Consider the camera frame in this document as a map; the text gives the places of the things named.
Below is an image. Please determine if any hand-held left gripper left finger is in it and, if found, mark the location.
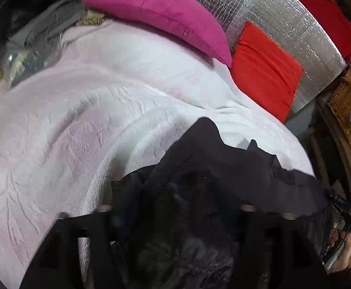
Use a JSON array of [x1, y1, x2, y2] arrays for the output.
[[19, 205, 117, 289]]

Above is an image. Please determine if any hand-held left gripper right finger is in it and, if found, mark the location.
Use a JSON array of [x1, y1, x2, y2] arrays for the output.
[[238, 204, 334, 289]]

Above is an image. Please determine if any dark navy quilted jacket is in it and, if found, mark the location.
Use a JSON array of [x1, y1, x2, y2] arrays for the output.
[[111, 117, 330, 289]]

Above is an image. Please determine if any person's right hand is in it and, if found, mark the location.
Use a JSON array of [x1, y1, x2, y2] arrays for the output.
[[328, 228, 351, 275]]

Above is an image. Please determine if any white textured blanket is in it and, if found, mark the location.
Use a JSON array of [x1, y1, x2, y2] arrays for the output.
[[0, 18, 316, 289]]

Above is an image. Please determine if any wicker basket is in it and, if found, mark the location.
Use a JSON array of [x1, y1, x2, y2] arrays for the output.
[[326, 75, 351, 155]]

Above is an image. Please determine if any red pillow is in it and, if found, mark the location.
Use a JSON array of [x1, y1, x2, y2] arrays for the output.
[[229, 21, 305, 124]]

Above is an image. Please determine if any clear plastic bag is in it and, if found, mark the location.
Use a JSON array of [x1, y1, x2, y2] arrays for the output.
[[0, 47, 63, 88]]

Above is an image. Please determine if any silver foil insulation board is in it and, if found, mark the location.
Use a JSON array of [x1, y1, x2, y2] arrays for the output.
[[181, 0, 347, 115]]

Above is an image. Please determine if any beige patterned cloth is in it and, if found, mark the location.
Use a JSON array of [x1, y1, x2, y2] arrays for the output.
[[75, 10, 107, 27]]

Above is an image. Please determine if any grey cloth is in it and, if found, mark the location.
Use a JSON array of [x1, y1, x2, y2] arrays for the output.
[[6, 0, 88, 55]]

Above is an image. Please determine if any red cloth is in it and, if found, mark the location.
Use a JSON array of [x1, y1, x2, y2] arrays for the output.
[[273, 0, 351, 64]]

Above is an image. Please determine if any magenta pillow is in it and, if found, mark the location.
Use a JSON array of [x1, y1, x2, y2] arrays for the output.
[[80, 0, 233, 68]]

